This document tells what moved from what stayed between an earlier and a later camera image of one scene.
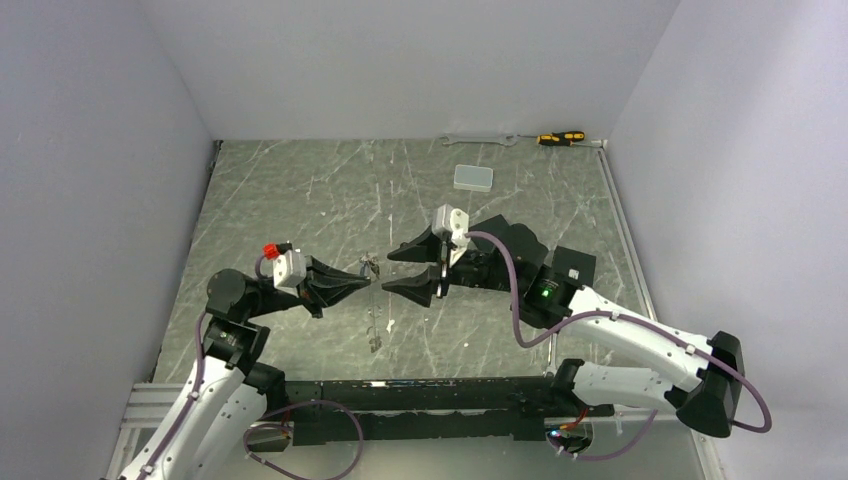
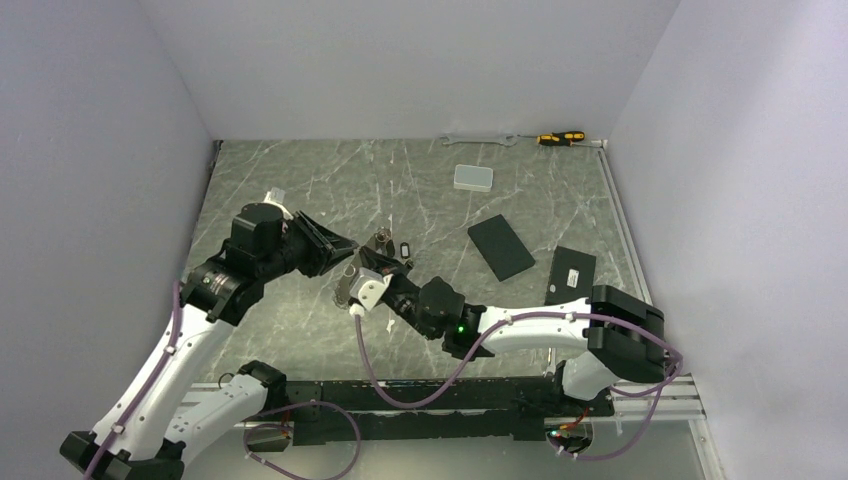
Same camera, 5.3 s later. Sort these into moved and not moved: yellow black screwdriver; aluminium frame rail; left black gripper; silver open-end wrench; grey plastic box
Moved: left black gripper
Not moved: grey plastic box; aluminium frame rail; yellow black screwdriver; silver open-end wrench
